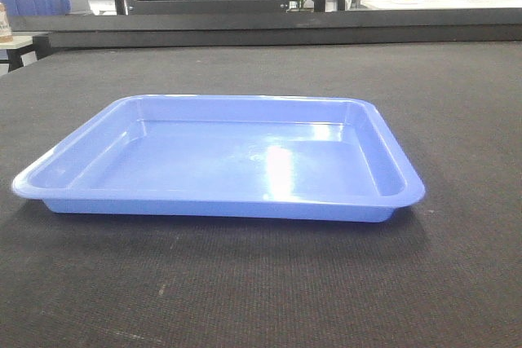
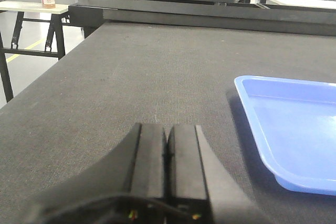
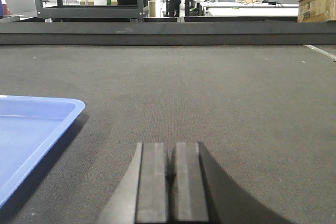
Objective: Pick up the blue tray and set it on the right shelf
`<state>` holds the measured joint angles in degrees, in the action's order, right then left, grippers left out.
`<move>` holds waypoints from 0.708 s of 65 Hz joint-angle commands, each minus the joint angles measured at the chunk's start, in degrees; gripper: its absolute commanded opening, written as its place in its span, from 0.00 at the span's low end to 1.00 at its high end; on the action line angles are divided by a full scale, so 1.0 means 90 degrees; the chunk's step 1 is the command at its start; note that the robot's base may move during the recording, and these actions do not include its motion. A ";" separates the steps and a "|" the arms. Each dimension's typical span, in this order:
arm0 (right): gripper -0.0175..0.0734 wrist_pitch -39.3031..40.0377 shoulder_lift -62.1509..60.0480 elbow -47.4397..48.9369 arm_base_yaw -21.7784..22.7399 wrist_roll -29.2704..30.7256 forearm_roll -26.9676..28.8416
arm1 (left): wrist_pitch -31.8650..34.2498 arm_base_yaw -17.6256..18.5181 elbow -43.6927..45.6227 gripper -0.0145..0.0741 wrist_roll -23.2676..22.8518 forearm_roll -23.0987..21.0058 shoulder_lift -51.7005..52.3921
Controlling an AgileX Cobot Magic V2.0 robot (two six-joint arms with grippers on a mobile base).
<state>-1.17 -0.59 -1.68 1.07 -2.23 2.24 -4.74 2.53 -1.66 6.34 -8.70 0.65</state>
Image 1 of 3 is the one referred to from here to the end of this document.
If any brown labelled bottle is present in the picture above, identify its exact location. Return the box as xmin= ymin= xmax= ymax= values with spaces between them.
xmin=0 ymin=3 xmax=13 ymax=43

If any blue plastic tray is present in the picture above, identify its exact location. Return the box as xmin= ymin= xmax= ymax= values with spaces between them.
xmin=11 ymin=95 xmax=425 ymax=222

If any white background workbench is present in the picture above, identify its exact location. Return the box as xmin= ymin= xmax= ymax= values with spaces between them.
xmin=347 ymin=0 xmax=521 ymax=11

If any white side table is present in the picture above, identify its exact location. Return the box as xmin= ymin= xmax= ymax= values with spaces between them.
xmin=1 ymin=34 xmax=38 ymax=73

